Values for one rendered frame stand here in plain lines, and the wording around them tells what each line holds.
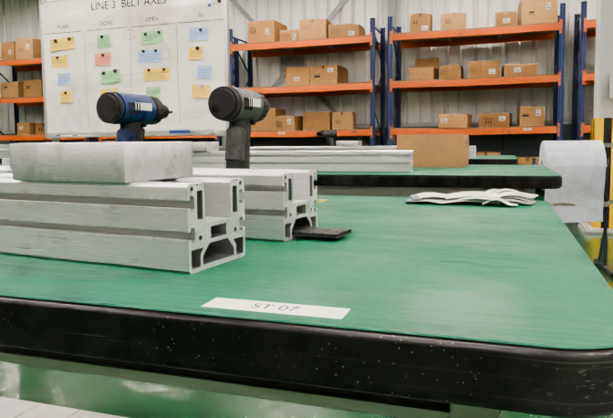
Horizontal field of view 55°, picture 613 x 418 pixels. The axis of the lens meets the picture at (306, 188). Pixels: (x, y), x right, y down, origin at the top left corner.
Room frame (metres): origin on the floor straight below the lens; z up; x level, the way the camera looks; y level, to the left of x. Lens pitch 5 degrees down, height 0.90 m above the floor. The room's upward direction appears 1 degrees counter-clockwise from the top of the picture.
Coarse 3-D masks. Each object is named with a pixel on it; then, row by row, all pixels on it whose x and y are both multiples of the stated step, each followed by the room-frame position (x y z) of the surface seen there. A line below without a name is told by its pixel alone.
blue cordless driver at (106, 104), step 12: (108, 96) 1.08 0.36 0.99; (120, 96) 1.09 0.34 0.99; (132, 96) 1.12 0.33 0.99; (144, 96) 1.15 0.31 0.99; (96, 108) 1.09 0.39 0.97; (108, 108) 1.08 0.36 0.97; (120, 108) 1.07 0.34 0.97; (132, 108) 1.10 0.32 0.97; (144, 108) 1.13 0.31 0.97; (156, 108) 1.17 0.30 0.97; (108, 120) 1.08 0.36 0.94; (120, 120) 1.09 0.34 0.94; (132, 120) 1.11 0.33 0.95; (144, 120) 1.14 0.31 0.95; (156, 120) 1.18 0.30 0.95; (120, 132) 1.11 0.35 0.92; (132, 132) 1.12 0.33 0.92; (144, 132) 1.17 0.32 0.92
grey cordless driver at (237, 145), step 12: (216, 96) 0.99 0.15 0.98; (228, 96) 0.98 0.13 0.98; (240, 96) 1.00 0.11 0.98; (252, 96) 1.04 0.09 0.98; (264, 96) 1.11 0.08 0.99; (216, 108) 0.99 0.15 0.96; (228, 108) 0.98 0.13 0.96; (240, 108) 1.00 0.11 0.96; (252, 108) 1.03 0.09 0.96; (264, 108) 1.09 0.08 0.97; (228, 120) 1.00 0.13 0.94; (240, 120) 1.03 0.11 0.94; (252, 120) 1.05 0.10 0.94; (228, 132) 1.02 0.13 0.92; (240, 132) 1.02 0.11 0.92; (228, 144) 1.01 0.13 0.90; (240, 144) 1.02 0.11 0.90; (228, 156) 1.01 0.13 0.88; (240, 156) 1.02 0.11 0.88; (228, 168) 1.01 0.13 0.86; (240, 168) 1.02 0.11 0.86
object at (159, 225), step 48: (0, 192) 0.65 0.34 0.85; (48, 192) 0.62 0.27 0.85; (96, 192) 0.59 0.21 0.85; (144, 192) 0.56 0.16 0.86; (192, 192) 0.55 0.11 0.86; (0, 240) 0.65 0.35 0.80; (48, 240) 0.62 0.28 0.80; (96, 240) 0.59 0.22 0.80; (144, 240) 0.56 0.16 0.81; (192, 240) 0.55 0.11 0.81; (240, 240) 0.63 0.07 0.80
